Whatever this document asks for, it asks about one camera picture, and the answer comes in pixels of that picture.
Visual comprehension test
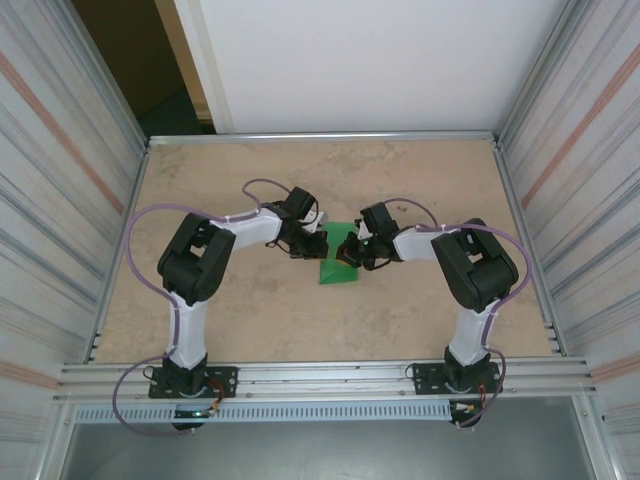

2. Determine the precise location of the green square paper sheet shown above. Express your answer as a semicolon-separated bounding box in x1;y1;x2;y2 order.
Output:
317;221;361;286

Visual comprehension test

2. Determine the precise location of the white door panel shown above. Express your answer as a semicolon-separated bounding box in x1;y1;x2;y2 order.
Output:
172;0;574;136

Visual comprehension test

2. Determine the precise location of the grey metal lower shelf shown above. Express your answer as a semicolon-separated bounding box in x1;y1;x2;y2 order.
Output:
58;399;599;480

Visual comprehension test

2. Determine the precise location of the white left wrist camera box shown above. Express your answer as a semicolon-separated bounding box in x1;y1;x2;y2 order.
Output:
303;208;329;234

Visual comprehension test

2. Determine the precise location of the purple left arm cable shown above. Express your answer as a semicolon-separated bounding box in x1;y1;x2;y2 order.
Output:
110;178;301;437

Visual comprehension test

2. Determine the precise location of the thin aluminium table edge rail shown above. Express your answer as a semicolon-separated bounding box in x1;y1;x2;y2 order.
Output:
147;130;501;149

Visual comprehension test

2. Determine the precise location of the wide aluminium mounting rail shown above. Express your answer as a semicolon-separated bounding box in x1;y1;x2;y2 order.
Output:
52;357;599;404

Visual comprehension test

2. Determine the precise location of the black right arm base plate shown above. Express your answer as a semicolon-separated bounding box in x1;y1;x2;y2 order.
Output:
412;360;503;396

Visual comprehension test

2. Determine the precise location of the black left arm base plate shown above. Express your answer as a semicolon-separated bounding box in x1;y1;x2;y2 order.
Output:
148;366;239;400

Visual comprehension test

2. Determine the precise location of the grey slotted cable duct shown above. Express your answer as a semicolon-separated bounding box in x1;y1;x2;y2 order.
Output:
73;402;454;424

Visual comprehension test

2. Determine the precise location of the beige door frame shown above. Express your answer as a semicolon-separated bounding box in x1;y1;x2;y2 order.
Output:
153;0;219;135

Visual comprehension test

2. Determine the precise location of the aluminium frame post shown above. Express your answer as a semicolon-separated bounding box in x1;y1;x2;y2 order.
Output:
497;0;599;146
47;0;151;151

